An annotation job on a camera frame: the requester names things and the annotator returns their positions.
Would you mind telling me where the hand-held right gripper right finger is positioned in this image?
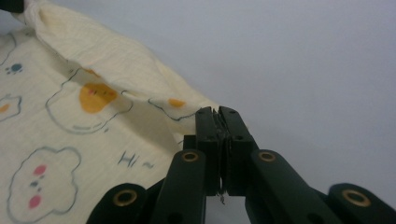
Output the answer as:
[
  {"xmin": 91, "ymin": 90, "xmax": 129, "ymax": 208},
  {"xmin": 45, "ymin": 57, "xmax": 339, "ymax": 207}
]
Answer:
[{"xmin": 219, "ymin": 105, "xmax": 260, "ymax": 197}]

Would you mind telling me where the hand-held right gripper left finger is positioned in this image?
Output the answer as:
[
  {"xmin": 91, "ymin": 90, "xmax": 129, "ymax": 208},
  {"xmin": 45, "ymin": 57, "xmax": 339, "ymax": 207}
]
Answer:
[{"xmin": 183, "ymin": 106, "xmax": 226, "ymax": 197}]

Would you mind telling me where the cream cartoon print cloth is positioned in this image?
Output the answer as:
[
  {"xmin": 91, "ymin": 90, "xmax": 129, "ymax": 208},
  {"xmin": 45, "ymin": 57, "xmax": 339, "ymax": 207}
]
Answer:
[{"xmin": 0, "ymin": 0, "xmax": 219, "ymax": 224}]

